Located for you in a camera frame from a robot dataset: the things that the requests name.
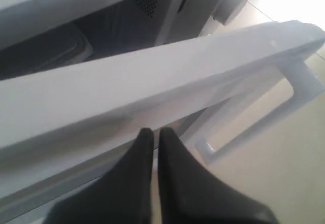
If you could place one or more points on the lower white timer knob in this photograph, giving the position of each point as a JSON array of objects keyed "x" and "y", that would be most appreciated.
[{"x": 228, "y": 10}]

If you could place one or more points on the white microwave oven body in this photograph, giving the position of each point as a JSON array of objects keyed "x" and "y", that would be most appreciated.
[{"x": 112, "y": 27}]

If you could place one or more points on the white appliance door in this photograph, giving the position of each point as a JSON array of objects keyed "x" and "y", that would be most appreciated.
[{"x": 61, "y": 127}]

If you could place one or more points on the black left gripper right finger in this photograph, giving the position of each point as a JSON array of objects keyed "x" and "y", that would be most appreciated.
[{"x": 191, "y": 194}]

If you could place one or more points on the white plastic lidded container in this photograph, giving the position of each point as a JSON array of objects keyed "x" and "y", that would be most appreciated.
[{"x": 59, "y": 47}]

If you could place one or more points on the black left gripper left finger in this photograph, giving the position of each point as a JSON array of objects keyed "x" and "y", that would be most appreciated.
[{"x": 121, "y": 195}]

